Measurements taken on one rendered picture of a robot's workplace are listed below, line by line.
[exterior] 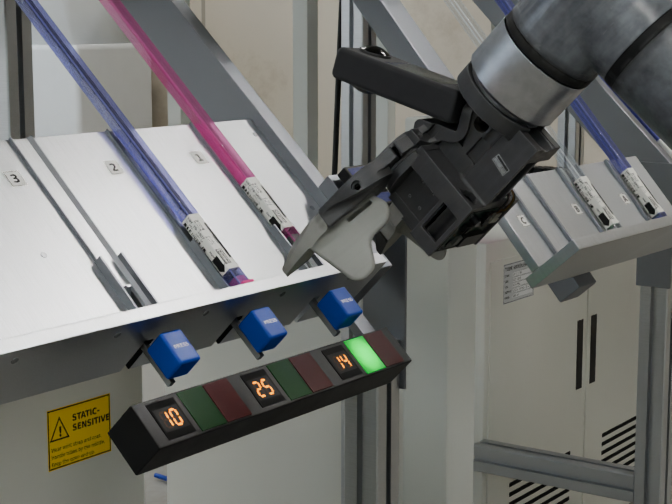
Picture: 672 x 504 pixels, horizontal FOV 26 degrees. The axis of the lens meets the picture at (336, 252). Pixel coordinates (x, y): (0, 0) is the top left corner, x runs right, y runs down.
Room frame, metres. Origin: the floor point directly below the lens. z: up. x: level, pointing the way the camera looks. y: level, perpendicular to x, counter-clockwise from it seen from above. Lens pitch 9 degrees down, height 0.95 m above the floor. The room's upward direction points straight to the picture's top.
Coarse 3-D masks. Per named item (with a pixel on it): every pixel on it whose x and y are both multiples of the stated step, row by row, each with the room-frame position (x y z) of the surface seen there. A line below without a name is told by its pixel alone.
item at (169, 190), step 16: (16, 0) 1.32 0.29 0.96; (32, 0) 1.32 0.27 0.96; (32, 16) 1.31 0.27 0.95; (48, 16) 1.31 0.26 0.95; (48, 32) 1.30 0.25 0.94; (64, 48) 1.29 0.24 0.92; (64, 64) 1.29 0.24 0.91; (80, 64) 1.29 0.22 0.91; (80, 80) 1.28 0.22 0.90; (96, 80) 1.28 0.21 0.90; (96, 96) 1.27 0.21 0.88; (112, 112) 1.26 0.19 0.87; (112, 128) 1.26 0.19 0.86; (128, 128) 1.25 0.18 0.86; (128, 144) 1.24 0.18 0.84; (144, 144) 1.25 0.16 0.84; (144, 160) 1.23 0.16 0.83; (160, 176) 1.23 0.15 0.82; (160, 192) 1.22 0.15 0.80; (176, 192) 1.22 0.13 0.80; (176, 208) 1.21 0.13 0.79; (192, 208) 1.22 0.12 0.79; (240, 272) 1.19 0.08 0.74
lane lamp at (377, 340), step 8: (368, 336) 1.27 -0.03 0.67; (376, 336) 1.28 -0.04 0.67; (384, 336) 1.29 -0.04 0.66; (376, 344) 1.27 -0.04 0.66; (384, 344) 1.28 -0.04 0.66; (376, 352) 1.26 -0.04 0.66; (384, 352) 1.27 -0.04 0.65; (392, 352) 1.28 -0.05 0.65; (384, 360) 1.26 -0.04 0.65; (392, 360) 1.27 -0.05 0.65; (400, 360) 1.27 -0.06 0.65
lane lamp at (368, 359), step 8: (360, 336) 1.27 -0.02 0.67; (352, 344) 1.25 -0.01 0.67; (360, 344) 1.26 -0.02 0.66; (368, 344) 1.26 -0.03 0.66; (352, 352) 1.24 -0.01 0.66; (360, 352) 1.25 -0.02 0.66; (368, 352) 1.25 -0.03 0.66; (360, 360) 1.24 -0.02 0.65; (368, 360) 1.24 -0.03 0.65; (376, 360) 1.25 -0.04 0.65; (368, 368) 1.24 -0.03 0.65; (376, 368) 1.24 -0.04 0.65
